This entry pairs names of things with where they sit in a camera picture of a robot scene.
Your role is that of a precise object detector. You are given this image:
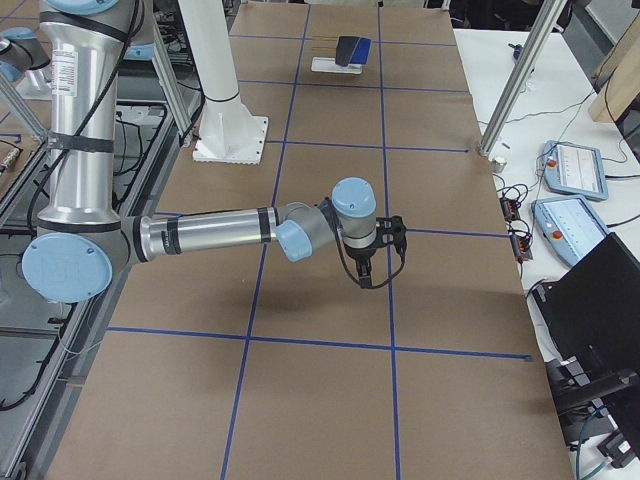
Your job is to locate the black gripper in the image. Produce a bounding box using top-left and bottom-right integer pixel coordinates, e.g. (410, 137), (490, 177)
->
(345, 242), (381, 289)

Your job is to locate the wooden board at right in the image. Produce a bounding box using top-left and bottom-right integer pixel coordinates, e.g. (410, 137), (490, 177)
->
(589, 1), (639, 123)

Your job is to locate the far blue teach pendant tablet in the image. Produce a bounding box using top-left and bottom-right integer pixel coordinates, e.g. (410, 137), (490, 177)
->
(540, 140), (609, 201)

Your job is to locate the near blue teach pendant tablet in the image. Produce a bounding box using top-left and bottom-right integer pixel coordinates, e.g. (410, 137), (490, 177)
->
(532, 194), (610, 267)

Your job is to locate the black monitor with stand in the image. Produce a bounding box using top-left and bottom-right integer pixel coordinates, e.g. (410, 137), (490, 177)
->
(533, 233), (639, 434)

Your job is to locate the blue teach pendant tablet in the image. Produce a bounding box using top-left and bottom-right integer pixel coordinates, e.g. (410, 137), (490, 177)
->
(532, 194), (610, 267)
(540, 140), (609, 201)

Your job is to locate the small metal cylinder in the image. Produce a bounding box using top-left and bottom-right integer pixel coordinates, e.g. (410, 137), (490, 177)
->
(491, 157), (507, 174)

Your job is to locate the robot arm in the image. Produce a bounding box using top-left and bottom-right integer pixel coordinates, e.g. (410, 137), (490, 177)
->
(1, 27), (51, 88)
(22, 1), (383, 303)

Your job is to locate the orange relay board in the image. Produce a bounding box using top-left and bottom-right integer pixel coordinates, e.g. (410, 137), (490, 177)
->
(499, 198), (521, 222)
(509, 233), (533, 263)

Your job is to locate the grey and blue towel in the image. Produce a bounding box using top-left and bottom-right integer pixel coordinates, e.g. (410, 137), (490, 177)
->
(335, 35), (372, 67)

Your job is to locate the white camera mast with base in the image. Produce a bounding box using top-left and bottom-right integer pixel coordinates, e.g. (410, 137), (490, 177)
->
(179, 0), (269, 165)

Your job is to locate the aluminium frame post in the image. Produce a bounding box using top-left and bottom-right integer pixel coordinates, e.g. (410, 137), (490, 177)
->
(478, 0), (567, 157)

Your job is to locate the white towel rack with wooden bars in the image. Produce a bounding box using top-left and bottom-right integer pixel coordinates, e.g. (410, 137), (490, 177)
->
(311, 35), (368, 75)

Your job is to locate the lower orange relay board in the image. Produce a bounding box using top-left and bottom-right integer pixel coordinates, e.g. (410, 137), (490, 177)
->
(509, 233), (533, 263)

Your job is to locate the upper orange relay board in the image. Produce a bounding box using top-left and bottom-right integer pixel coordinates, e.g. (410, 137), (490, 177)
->
(499, 198), (521, 222)

